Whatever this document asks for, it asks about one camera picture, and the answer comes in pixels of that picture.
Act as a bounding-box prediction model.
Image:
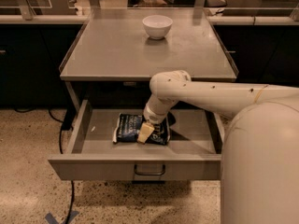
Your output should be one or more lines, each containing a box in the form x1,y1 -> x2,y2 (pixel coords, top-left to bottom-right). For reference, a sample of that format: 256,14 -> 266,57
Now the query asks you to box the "grey open top drawer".
49,100 -> 224,181

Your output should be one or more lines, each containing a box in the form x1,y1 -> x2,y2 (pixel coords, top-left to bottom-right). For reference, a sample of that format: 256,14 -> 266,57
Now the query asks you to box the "blue kettle chip bag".
112,113 -> 170,146

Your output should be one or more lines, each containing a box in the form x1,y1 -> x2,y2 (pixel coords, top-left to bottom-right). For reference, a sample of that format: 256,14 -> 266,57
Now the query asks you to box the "black cable left floor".
13,107 -> 76,224

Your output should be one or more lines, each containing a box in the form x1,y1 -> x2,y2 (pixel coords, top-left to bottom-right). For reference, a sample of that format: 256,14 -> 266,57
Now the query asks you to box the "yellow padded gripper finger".
137,122 -> 155,144

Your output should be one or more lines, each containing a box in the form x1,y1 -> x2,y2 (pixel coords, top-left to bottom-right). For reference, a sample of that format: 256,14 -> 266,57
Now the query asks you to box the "white ceramic bowl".
142,15 -> 173,40

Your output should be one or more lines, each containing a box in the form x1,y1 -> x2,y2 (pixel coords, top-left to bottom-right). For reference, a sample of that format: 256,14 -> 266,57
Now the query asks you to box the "dark metal drawer handle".
134,164 -> 165,176

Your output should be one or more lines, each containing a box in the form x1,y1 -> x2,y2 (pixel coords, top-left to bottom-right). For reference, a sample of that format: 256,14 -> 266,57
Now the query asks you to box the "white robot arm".
140,70 -> 299,224

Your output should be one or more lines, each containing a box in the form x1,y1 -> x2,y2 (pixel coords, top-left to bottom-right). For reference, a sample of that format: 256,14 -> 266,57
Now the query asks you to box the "dark cabinet row behind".
0,23 -> 299,107

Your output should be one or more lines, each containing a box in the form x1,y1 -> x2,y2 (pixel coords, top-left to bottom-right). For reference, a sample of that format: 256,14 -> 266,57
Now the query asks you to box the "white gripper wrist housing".
143,105 -> 167,124

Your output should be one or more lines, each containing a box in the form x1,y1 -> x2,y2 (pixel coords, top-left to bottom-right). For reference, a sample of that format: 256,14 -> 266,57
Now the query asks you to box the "blue tape floor mark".
45,211 -> 79,224

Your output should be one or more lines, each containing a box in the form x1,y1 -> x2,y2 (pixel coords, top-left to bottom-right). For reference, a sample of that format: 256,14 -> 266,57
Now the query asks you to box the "grey metal counter cabinet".
61,8 -> 237,111

